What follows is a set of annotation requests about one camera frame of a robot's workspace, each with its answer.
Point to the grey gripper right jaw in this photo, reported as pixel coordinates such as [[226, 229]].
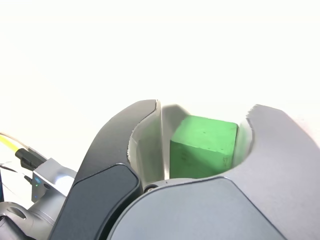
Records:
[[225, 212]]

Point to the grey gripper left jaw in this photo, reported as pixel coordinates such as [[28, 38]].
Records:
[[107, 155]]

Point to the green cube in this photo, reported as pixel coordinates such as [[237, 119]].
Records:
[[207, 150]]

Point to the black plug connector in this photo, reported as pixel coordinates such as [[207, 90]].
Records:
[[28, 157]]

